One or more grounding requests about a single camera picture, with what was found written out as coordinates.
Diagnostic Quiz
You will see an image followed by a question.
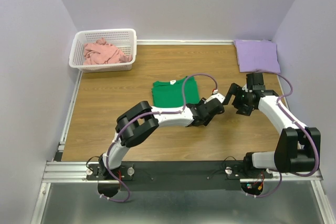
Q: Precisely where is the green t-shirt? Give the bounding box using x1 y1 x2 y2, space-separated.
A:
152 77 200 108

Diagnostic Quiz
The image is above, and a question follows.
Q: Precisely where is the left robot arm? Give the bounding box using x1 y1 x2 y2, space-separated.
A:
99 93 225 179

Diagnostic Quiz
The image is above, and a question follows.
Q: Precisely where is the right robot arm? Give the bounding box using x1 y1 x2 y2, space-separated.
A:
224 83 321 177

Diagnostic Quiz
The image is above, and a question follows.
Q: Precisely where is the folded purple t-shirt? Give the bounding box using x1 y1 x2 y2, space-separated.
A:
234 40 281 73

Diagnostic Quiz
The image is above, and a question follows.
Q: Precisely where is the pink t-shirt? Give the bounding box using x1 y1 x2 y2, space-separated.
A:
83 38 132 65

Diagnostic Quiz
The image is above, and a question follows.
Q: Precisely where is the white plastic basket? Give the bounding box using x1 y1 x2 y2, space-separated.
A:
69 28 137 72

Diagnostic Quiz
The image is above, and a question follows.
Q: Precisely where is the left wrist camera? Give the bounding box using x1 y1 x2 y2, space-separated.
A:
204 89 225 104

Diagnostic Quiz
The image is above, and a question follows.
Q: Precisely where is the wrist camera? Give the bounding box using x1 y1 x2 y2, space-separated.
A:
243 72 266 92
204 89 225 104

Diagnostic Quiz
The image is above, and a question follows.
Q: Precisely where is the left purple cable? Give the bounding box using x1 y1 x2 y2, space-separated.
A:
111 73 219 156

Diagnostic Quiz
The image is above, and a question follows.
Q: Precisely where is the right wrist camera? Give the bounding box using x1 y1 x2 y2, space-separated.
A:
243 72 266 92

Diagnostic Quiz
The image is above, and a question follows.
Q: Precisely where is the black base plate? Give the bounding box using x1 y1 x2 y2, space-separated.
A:
86 159 272 193

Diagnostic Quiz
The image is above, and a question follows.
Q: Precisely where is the aluminium rail frame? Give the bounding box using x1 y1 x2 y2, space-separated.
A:
33 44 335 223

